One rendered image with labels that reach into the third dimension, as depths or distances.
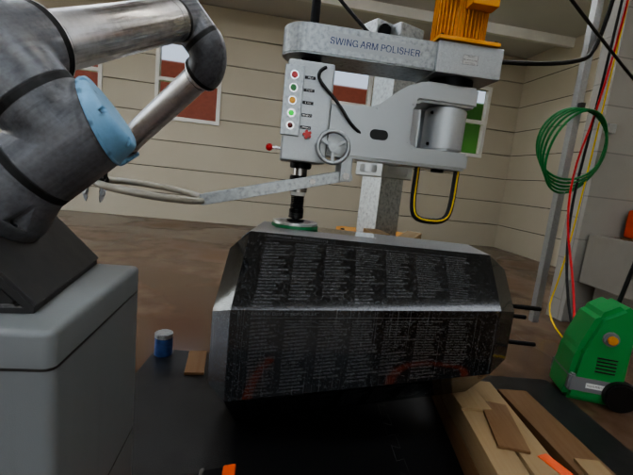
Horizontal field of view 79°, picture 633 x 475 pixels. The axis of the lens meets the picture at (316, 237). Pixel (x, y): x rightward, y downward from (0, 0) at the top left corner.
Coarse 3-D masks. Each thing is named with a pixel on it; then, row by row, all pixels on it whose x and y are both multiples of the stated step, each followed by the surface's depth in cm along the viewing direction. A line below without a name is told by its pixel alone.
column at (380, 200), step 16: (400, 32) 222; (416, 32) 228; (384, 80) 233; (400, 80) 229; (384, 96) 233; (368, 176) 245; (368, 192) 245; (384, 192) 239; (400, 192) 246; (368, 208) 245; (384, 208) 241; (368, 224) 245; (384, 224) 244
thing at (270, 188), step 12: (288, 180) 172; (300, 180) 172; (312, 180) 172; (324, 180) 174; (336, 180) 174; (216, 192) 169; (228, 192) 170; (240, 192) 170; (252, 192) 171; (264, 192) 172; (276, 192) 172; (204, 204) 169
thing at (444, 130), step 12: (432, 108) 175; (444, 108) 172; (456, 108) 172; (432, 120) 175; (444, 120) 173; (456, 120) 172; (432, 132) 176; (444, 132) 173; (456, 132) 174; (420, 144) 184; (432, 144) 176; (444, 144) 174; (456, 144) 175
